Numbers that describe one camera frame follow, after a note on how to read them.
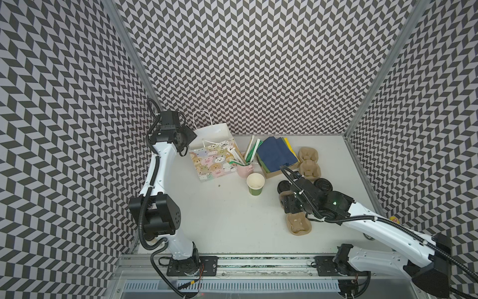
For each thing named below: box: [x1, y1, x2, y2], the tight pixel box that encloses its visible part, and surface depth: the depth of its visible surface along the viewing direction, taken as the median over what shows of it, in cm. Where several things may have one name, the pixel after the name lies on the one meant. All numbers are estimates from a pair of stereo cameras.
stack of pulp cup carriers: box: [298, 146, 322, 182], surface depth 101 cm
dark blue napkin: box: [256, 136, 299, 172], surface depth 104 cm
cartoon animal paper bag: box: [188, 122, 239, 182], surface depth 90 cm
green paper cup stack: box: [246, 172, 266, 197], surface depth 90 cm
